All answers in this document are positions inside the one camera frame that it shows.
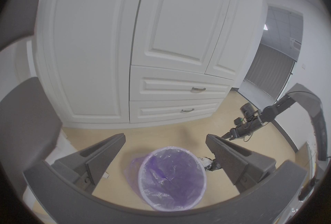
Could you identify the grey curtain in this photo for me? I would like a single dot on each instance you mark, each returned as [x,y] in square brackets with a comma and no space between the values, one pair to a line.
[271,70]

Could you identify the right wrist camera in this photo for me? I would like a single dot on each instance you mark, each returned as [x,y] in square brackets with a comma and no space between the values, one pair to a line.
[239,121]

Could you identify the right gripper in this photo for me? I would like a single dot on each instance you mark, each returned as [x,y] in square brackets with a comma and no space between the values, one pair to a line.
[240,132]

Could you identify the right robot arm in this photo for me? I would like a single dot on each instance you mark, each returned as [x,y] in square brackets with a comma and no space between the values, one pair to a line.
[307,104]

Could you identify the crumpled black plastic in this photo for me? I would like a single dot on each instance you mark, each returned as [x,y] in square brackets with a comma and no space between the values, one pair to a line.
[216,166]

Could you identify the crumpled white paper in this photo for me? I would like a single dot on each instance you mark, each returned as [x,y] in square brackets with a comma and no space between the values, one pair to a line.
[205,162]

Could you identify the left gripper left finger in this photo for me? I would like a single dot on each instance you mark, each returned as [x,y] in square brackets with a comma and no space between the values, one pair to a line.
[100,158]

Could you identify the white wardrobe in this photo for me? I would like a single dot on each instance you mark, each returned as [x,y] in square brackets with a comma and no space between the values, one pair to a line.
[103,36]

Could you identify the white trash bin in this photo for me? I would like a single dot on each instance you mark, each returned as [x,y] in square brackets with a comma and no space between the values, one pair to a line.
[144,193]

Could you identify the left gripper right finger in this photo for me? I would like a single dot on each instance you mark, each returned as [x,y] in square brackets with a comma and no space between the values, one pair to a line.
[232,158]

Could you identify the purple plastic bag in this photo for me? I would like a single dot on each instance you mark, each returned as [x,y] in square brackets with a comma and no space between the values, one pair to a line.
[170,176]

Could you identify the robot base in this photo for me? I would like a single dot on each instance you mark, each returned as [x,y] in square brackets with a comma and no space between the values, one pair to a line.
[311,163]

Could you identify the white chair dark grey seat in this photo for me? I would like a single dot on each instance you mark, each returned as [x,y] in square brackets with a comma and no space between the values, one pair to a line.
[28,119]

